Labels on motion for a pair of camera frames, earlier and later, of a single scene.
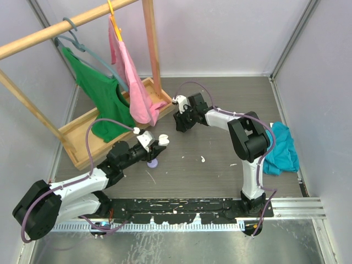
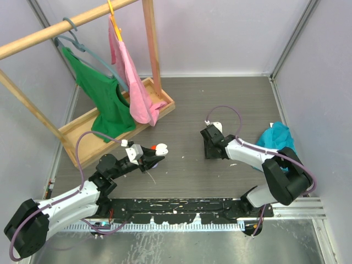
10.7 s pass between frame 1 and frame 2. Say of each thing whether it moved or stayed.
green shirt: stayed
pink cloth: stayed
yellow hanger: stayed
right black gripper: moved
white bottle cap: moved
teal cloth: stayed
